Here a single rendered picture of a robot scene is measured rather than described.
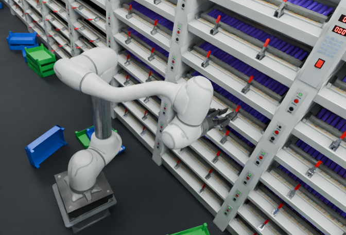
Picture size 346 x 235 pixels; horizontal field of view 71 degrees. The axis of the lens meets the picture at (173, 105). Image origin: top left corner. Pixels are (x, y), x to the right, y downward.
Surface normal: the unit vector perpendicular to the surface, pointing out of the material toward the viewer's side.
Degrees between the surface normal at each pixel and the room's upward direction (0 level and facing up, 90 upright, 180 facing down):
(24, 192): 0
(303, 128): 19
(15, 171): 0
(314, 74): 90
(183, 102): 78
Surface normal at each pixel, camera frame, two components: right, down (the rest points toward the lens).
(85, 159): 0.16, -0.71
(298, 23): -0.09, -0.59
